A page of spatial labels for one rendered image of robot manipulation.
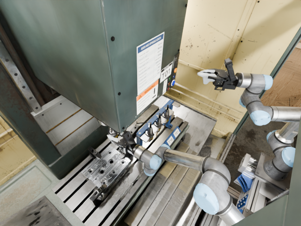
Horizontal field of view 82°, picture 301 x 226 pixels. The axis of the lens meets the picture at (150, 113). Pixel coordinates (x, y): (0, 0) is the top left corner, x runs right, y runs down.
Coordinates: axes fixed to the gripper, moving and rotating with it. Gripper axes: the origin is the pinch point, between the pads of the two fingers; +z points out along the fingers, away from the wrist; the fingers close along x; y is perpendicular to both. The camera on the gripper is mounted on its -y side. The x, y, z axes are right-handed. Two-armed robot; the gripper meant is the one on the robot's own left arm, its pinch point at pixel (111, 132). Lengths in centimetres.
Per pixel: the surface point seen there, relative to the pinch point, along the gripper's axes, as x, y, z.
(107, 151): 0.5, 35.1, 11.2
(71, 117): -2.2, 12.2, 41.6
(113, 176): -11.6, 35.1, -6.5
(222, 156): 66, 54, -68
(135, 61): -2, -58, -22
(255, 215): -27, -59, -65
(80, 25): -13, -69, -12
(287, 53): 99, -36, -70
